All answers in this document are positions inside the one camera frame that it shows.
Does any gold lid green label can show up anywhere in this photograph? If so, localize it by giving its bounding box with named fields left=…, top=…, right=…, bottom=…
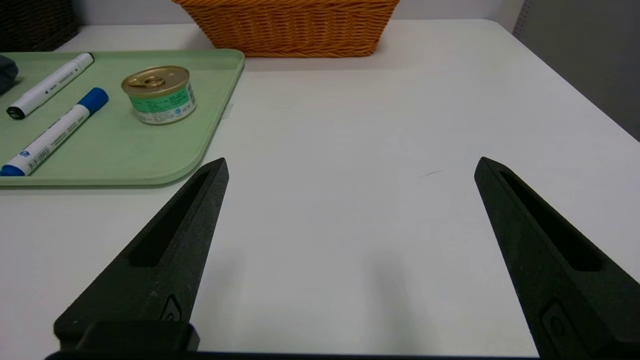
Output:
left=121, top=65, right=197, bottom=126

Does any orange wicker basket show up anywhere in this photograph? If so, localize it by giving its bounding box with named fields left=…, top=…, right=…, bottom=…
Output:
left=172, top=0, right=401, bottom=58

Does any light green plastic tray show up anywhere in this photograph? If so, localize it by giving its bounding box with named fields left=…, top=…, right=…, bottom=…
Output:
left=0, top=48, right=246, bottom=187

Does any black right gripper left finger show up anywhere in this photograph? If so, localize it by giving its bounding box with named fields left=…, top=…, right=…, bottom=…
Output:
left=54, top=158, right=230, bottom=351

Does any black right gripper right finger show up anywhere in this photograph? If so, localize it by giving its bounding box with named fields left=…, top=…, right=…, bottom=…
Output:
left=474, top=157, right=640, bottom=357

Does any white marker with black cap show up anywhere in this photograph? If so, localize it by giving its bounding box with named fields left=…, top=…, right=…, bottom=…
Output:
left=6, top=52, right=95, bottom=120

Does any dark brown wicker basket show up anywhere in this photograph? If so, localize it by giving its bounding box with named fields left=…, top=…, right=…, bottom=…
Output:
left=0, top=0, right=79, bottom=53

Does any dark grey soft object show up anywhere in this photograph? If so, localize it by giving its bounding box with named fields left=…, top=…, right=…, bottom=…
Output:
left=0, top=55, right=19, bottom=96

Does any white marker with blue cap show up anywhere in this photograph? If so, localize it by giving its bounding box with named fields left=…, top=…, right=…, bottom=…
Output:
left=0, top=87, right=110, bottom=177

